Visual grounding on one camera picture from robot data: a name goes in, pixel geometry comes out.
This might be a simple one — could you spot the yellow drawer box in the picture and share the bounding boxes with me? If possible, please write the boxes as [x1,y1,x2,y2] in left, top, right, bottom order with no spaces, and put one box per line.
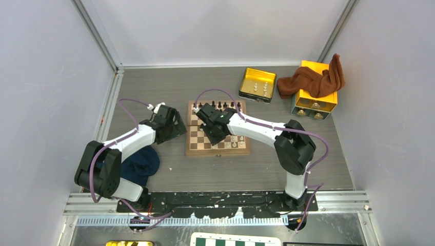
[290,60,339,120]

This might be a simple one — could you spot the green checkered calibration board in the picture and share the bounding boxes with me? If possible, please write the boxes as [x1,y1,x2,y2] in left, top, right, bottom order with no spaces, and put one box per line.
[189,232,283,246]

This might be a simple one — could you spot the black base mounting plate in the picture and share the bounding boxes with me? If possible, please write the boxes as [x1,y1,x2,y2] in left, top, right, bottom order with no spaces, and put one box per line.
[130,191,318,219]

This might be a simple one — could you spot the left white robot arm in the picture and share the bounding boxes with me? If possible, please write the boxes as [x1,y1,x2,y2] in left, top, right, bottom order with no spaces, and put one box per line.
[74,103,187,212]

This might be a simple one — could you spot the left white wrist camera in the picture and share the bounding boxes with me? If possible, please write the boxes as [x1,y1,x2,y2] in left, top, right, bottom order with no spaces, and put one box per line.
[147,102,166,114]

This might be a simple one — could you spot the wooden chess board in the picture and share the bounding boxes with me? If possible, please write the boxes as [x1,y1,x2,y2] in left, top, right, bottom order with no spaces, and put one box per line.
[186,101,251,157]

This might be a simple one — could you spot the gold metal tin tray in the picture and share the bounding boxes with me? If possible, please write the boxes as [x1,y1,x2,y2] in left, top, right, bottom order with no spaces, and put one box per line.
[238,68,276,104]

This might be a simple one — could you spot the dark blue cloth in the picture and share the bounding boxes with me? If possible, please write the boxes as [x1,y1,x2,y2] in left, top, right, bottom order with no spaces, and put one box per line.
[121,146,161,186]

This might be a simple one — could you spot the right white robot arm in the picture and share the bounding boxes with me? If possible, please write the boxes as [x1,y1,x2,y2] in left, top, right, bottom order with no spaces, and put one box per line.
[193,103,317,211]

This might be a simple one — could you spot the brown cloth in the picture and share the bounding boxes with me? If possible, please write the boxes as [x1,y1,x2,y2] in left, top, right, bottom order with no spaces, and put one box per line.
[277,54,345,99]

